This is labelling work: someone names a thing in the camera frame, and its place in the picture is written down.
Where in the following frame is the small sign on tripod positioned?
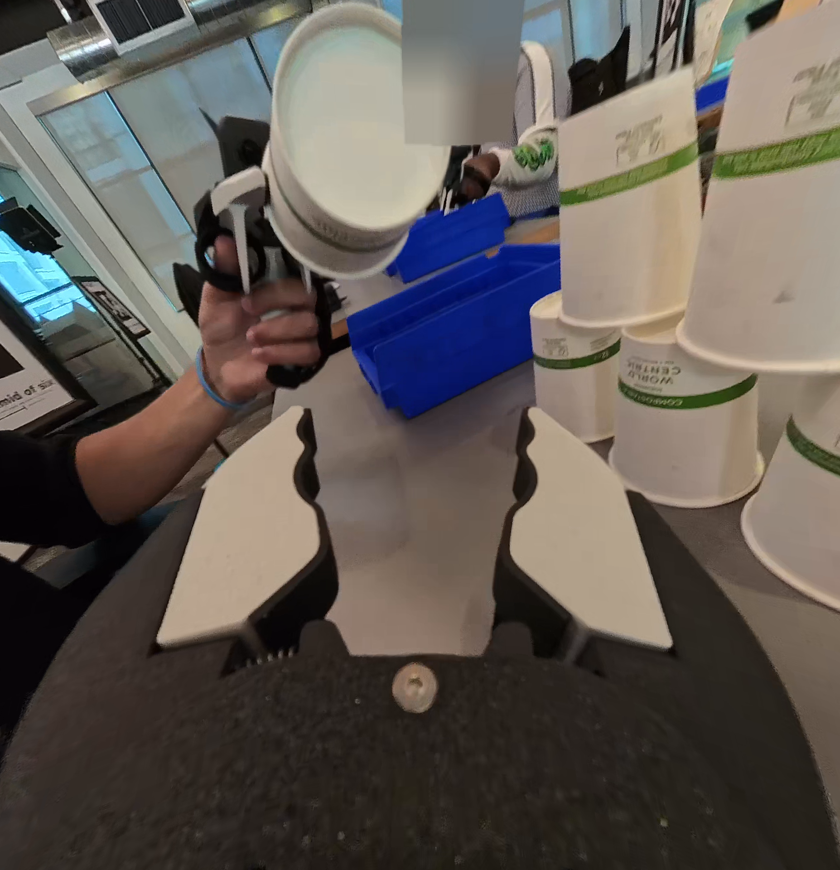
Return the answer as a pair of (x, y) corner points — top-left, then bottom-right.
(72, 275), (154, 338)

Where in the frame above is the person's left hand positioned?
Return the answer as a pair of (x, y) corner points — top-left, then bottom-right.
(199, 237), (322, 406)

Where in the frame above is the framed tag poster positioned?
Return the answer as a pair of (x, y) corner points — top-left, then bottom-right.
(0, 299), (96, 434)

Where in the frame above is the dark hanging cloth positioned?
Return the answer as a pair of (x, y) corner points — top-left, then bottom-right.
(568, 26), (633, 115)

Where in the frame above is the silver air duct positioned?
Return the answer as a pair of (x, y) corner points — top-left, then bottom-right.
(46, 0), (312, 77)

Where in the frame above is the white paper cup green band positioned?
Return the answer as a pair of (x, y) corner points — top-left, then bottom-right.
(558, 68), (704, 332)
(262, 2), (455, 281)
(676, 0), (840, 375)
(529, 292), (623, 444)
(608, 326), (766, 508)
(741, 374), (840, 617)

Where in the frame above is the black jacket on chair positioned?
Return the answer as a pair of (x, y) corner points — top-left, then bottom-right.
(172, 261), (208, 315)

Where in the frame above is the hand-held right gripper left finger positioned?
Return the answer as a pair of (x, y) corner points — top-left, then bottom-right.
(155, 406), (339, 663)

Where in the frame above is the black studio light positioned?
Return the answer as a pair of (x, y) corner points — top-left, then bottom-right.
(0, 197), (65, 257)

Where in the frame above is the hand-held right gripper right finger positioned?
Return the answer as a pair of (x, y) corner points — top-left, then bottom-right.
(492, 406), (674, 666)

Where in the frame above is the person's left forearm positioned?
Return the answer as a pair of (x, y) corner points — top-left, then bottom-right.
(0, 370), (247, 545)

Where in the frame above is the blue wristband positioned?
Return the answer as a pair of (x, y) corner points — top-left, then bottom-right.
(194, 345), (256, 413)

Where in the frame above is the blue plastic bin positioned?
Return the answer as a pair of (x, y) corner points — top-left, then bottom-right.
(347, 243), (562, 420)
(385, 193), (514, 285)

